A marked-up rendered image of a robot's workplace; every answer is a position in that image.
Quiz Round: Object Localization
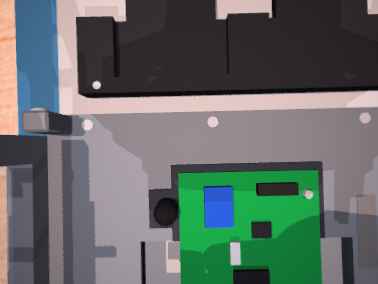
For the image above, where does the green circuit board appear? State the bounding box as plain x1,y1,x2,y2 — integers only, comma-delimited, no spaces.
178,170,322,284

